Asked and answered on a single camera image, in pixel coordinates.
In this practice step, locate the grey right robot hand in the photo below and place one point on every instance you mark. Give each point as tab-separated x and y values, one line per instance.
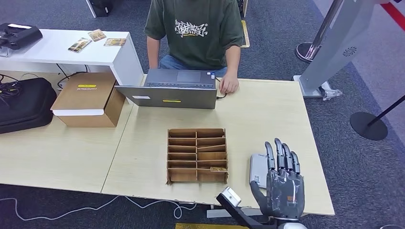
284	192

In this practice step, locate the person's left hand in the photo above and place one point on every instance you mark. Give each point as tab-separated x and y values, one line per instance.
228	84

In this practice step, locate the grey white card reader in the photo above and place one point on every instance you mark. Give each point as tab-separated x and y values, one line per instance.
258	167

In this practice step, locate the tan room key card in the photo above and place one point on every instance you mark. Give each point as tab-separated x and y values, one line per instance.
218	169

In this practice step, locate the wooden card organizer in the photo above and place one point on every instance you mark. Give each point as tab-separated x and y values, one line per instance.
196	155

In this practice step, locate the tan picture ID card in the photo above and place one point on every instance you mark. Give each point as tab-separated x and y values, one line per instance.
115	42

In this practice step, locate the person's left forearm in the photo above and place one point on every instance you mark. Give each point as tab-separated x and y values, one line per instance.
233	60

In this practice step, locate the person's right forearm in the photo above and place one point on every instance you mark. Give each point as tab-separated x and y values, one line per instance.
153	53

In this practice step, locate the person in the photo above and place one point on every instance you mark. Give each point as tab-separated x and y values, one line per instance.
196	47

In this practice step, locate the dark picture card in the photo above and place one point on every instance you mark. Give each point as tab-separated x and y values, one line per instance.
79	45

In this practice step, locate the yellow floor tape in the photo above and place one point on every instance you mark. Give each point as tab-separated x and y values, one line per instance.
246	34

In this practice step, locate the grey laptop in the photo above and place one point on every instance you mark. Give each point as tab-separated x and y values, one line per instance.
171	98

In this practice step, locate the white desk foot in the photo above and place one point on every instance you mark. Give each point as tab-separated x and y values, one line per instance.
212	213

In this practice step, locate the black stand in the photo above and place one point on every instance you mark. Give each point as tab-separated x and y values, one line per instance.
239	4

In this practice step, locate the clear plastic bag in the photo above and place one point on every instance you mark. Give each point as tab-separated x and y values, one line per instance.
330	94

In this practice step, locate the grey kiosk stand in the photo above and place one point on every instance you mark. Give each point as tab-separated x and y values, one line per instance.
335	47

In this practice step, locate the brown cardboard box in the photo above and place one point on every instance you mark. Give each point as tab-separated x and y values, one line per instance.
85	98

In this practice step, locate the black box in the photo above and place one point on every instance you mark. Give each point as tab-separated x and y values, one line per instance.
101	8

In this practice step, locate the red barrier belt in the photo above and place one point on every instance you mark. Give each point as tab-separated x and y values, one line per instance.
395	15

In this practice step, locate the white side table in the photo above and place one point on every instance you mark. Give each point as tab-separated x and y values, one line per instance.
47	50

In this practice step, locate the black carry case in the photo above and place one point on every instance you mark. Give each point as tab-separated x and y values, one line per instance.
25	104

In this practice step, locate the black controller device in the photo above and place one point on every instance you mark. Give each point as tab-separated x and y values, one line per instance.
19	36

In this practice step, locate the chrome stanchion post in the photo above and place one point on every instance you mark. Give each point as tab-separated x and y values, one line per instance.
305	52

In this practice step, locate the black stanchion post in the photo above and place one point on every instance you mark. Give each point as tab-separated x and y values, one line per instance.
367	126

